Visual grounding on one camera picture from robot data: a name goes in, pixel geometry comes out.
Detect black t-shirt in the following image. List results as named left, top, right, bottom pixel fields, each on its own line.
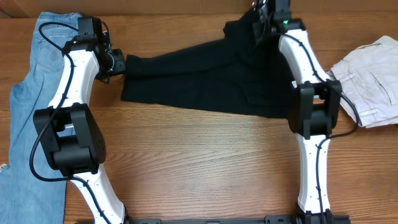
left=121, top=11, right=294, bottom=119

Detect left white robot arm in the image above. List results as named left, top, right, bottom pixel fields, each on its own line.
left=33, top=17, right=129, bottom=223

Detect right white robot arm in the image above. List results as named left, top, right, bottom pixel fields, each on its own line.
left=252, top=1, right=341, bottom=223

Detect beige cargo shorts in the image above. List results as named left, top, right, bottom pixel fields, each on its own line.
left=327, top=35, right=397, bottom=128

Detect blue denim jeans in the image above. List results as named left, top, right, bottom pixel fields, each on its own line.
left=1, top=12, right=81, bottom=224

